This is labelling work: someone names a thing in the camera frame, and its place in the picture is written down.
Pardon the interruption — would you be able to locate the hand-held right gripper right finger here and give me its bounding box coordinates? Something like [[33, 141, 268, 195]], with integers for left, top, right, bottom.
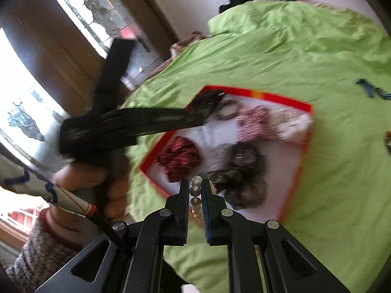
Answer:
[[200, 178, 352, 293]]

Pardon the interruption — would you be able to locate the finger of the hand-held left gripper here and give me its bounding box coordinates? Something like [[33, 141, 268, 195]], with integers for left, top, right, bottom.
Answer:
[[122, 107, 206, 140], [92, 38, 135, 114]]

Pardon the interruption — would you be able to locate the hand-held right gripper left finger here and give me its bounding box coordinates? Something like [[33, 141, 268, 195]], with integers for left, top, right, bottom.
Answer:
[[35, 178, 191, 293]]

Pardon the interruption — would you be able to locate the pearl bracelet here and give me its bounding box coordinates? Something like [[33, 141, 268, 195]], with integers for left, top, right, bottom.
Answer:
[[189, 174, 209, 222]]

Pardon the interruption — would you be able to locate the red polka dot scrunchie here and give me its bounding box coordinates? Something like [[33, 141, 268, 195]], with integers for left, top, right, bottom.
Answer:
[[157, 137, 203, 183]]

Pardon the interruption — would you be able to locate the black claw hair clip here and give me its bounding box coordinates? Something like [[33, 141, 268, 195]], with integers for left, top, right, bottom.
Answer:
[[189, 90, 227, 126]]

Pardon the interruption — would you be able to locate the grey sheer scrunchie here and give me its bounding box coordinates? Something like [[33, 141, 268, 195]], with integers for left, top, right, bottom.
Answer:
[[208, 143, 268, 210]]

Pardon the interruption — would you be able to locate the red rimmed white box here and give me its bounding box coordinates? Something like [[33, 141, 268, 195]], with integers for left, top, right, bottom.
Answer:
[[139, 85, 314, 220]]

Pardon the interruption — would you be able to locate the leopard print scrunchie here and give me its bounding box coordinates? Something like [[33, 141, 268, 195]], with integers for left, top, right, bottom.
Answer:
[[215, 99, 242, 122]]

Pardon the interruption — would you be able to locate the red checkered scrunchie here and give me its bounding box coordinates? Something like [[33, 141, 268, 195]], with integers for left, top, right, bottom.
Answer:
[[238, 105, 271, 143]]

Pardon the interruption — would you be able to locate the white scrunchie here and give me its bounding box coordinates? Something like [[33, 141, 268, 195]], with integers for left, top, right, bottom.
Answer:
[[271, 111, 313, 141]]

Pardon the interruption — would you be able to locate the person's left forearm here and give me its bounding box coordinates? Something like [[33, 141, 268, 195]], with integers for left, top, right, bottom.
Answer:
[[5, 212, 84, 287]]

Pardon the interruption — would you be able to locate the person's left hand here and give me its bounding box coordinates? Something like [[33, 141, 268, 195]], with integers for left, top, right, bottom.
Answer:
[[46, 162, 130, 246]]

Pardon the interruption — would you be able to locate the wooden glazed door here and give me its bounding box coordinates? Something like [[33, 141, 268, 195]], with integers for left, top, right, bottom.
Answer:
[[0, 0, 172, 174]]

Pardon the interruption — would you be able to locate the brown patterned cloth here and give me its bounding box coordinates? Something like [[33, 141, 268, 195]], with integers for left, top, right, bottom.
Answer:
[[148, 31, 209, 77]]

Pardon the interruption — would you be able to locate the green bedsheet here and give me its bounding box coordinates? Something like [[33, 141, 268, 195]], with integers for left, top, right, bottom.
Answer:
[[125, 0, 391, 293]]

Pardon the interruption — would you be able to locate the blue striped headband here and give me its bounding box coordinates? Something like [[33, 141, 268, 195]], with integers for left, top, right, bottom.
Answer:
[[355, 79, 391, 100]]

